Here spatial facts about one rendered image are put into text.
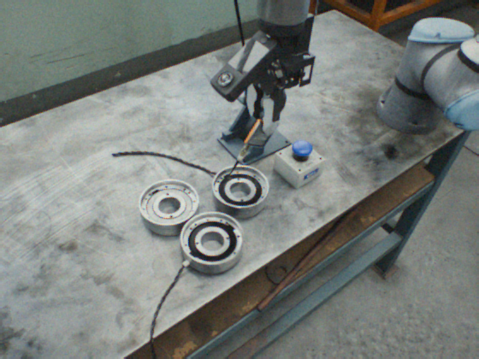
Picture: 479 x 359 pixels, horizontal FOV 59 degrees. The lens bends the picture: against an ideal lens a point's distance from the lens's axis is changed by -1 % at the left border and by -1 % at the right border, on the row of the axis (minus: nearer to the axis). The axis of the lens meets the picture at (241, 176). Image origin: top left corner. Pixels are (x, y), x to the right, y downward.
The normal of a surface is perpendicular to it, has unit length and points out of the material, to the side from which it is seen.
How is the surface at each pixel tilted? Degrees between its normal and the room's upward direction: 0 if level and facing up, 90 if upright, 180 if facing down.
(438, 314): 0
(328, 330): 0
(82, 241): 0
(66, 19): 90
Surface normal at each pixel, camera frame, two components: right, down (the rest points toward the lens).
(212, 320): 0.04, -0.68
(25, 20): 0.61, 0.60
